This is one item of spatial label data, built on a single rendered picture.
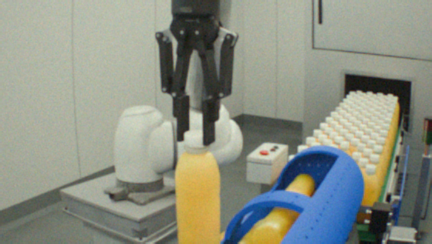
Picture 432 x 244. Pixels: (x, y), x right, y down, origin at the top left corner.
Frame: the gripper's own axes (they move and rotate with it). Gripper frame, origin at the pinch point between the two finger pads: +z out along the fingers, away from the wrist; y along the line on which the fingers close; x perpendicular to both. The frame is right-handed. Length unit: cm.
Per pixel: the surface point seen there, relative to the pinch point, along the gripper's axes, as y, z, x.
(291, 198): 7.4, 24.6, 31.6
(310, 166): 1, 32, 75
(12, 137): -251, 80, 161
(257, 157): -24, 39, 94
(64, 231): -204, 150, 163
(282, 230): 8.3, 29.0, 23.6
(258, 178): -23, 47, 93
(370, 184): 21, 43, 92
